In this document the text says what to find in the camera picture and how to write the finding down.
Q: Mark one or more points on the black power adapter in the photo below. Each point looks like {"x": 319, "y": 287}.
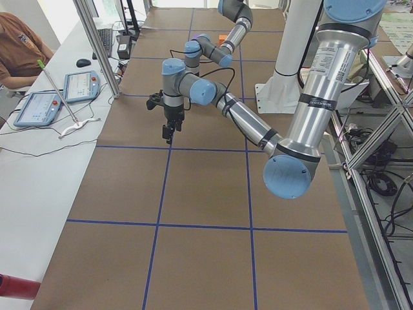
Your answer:
{"x": 124, "y": 47}

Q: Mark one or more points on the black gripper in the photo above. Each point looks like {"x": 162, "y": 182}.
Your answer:
{"x": 173, "y": 113}

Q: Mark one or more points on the near teach pendant tablet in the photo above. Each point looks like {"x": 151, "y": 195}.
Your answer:
{"x": 39, "y": 109}

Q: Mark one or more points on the silver reacher stick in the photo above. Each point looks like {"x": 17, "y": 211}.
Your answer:
{"x": 77, "y": 123}

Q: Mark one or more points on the black computer mouse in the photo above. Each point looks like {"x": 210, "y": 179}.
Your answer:
{"x": 80, "y": 63}

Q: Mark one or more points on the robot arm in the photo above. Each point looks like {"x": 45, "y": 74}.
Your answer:
{"x": 222, "y": 53}
{"x": 319, "y": 45}

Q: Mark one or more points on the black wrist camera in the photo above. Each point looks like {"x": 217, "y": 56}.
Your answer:
{"x": 155, "y": 100}

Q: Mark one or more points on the black keyboard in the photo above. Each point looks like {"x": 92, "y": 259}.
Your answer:
{"x": 105, "y": 35}

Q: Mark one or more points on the aluminium frame post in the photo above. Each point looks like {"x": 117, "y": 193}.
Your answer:
{"x": 87, "y": 21}

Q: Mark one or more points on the person in brown shirt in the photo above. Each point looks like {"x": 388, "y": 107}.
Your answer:
{"x": 21, "y": 49}

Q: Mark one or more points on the teach pendant tablet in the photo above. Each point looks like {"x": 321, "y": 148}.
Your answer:
{"x": 81, "y": 86}
{"x": 39, "y": 109}

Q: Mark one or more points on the red cylinder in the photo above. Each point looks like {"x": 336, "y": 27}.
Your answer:
{"x": 19, "y": 288}

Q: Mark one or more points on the far teach pendant tablet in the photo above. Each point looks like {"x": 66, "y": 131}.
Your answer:
{"x": 81, "y": 86}

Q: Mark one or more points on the orange foam block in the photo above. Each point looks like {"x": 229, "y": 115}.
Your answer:
{"x": 221, "y": 39}

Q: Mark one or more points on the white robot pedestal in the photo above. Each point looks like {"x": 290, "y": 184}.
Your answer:
{"x": 280, "y": 94}

